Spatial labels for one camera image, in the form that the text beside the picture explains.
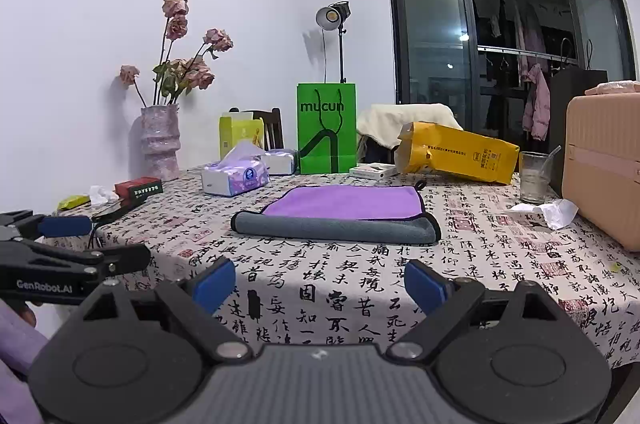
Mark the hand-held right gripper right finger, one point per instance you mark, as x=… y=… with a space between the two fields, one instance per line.
x=424 y=286

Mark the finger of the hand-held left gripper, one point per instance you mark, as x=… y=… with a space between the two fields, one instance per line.
x=120 y=255
x=65 y=225

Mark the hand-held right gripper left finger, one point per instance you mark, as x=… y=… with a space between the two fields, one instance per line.
x=215 y=286

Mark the purple and grey towel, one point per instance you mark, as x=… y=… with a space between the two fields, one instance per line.
x=345 y=204

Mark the person's left forearm purple sleeve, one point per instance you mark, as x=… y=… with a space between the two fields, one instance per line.
x=17 y=354

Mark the person's left hand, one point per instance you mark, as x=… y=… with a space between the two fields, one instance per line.
x=29 y=315

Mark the green packet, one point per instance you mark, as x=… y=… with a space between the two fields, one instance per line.
x=74 y=202

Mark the crumpled white tissue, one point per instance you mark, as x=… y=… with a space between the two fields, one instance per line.
x=102 y=195
x=550 y=211

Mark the red box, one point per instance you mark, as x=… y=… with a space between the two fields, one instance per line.
x=139 y=188

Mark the calligraphy print tablecloth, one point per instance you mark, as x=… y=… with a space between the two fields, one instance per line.
x=350 y=264

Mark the purple and white tissue pack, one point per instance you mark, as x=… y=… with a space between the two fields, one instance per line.
x=235 y=176

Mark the pink mottled ceramic vase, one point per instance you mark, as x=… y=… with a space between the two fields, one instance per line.
x=160 y=144

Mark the flat white box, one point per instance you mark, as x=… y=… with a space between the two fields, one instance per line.
x=371 y=171

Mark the yellow paper bag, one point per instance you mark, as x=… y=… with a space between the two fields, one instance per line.
x=460 y=154

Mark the dark chair under cloth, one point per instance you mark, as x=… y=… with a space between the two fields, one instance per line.
x=375 y=149

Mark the glass cup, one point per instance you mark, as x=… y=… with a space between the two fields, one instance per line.
x=534 y=179

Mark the yellow-green carton box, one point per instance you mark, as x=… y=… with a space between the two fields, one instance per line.
x=240 y=134

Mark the cream cloth on chair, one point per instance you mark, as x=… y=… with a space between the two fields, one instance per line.
x=400 y=119

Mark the dark wooden chair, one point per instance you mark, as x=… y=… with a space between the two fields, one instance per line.
x=272 y=127

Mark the green paper bag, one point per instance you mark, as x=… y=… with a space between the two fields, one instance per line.
x=327 y=129

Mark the clear drinking straw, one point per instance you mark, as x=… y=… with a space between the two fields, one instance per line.
x=552 y=153

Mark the dried pink roses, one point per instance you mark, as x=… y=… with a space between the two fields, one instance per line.
x=192 y=72

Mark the pink jacket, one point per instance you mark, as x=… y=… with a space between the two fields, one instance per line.
x=536 y=104

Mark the pink suitcase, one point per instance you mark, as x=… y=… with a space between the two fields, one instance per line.
x=605 y=164

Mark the black framed sliding window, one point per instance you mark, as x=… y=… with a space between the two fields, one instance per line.
x=430 y=54

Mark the hanging clothes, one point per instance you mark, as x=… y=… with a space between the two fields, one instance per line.
x=525 y=34

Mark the pink cloth on suitcase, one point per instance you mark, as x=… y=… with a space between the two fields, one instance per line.
x=617 y=87

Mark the studio lamp on stand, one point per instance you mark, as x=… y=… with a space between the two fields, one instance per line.
x=334 y=15

